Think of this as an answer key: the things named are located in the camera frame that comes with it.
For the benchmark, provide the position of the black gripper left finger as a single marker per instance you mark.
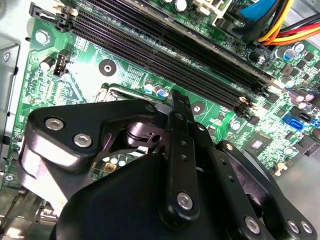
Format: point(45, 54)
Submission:
point(65, 150)

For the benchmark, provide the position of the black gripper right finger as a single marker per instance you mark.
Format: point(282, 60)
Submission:
point(225, 172)

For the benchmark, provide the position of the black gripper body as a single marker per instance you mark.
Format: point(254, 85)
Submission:
point(120, 207)

